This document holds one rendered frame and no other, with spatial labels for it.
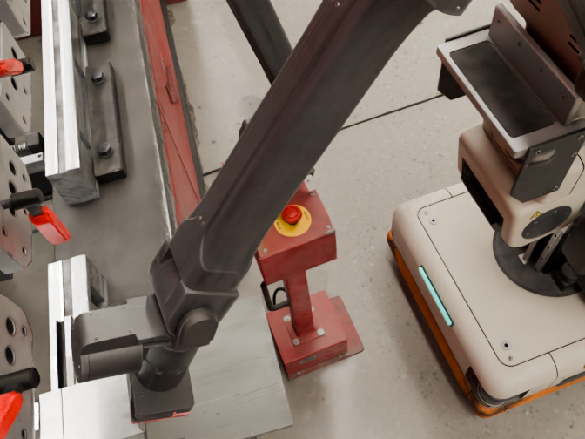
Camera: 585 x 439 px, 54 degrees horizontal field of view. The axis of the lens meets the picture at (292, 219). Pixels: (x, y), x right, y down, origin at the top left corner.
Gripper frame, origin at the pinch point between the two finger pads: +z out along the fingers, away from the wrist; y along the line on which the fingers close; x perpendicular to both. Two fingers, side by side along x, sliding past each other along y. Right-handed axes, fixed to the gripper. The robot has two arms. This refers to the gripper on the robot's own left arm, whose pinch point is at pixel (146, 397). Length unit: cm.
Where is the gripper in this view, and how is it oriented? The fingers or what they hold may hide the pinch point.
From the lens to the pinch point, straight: 77.6
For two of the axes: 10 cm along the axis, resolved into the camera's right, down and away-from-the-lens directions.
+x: 9.0, 0.0, 4.4
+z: -3.5, 6.0, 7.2
